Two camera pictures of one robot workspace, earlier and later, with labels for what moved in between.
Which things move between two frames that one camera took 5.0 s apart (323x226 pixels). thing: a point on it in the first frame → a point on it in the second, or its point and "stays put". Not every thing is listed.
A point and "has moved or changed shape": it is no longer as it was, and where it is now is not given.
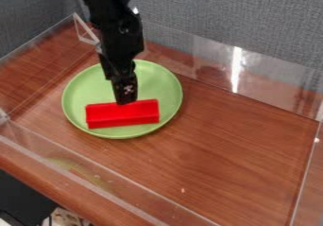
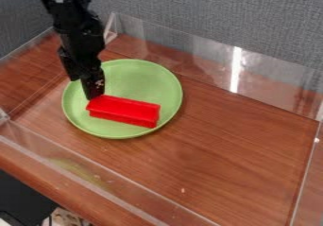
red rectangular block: x=111 y=114 has moved or changed shape
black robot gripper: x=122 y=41 → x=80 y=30
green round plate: x=90 y=88 stays put
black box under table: x=26 y=205 stays put
